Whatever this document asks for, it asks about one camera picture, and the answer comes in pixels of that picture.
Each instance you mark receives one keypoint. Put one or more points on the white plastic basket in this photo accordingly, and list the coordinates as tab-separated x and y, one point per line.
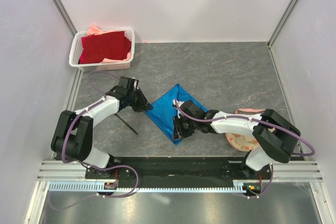
76	51

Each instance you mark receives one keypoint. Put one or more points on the grey slotted cable duct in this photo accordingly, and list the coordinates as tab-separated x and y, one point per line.
104	187

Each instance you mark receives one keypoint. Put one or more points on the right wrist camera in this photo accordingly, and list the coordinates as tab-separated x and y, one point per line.
190	108

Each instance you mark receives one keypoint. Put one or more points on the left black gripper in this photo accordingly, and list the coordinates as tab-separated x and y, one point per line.
144	105

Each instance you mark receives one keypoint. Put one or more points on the red cloth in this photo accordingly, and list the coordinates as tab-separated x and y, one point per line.
111	46

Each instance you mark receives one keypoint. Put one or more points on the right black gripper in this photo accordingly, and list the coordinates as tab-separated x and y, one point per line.
178	132

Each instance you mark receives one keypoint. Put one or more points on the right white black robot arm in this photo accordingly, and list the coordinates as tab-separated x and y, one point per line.
277	138

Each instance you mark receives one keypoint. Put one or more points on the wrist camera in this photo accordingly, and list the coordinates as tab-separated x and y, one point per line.
190	108
127	85

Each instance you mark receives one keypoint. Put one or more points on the floral round pot holder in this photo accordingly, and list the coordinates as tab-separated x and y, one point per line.
240	142

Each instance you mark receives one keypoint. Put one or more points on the pink cloth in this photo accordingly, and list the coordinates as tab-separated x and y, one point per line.
94	30

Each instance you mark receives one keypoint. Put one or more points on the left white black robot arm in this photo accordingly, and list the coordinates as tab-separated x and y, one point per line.
73	136

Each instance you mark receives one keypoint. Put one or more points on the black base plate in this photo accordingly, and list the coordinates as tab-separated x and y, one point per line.
228	168

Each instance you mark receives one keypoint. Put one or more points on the blue cloth napkin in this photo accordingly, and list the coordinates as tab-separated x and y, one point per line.
163	112

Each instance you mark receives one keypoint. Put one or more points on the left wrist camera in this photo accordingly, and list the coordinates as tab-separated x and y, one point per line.
127	85

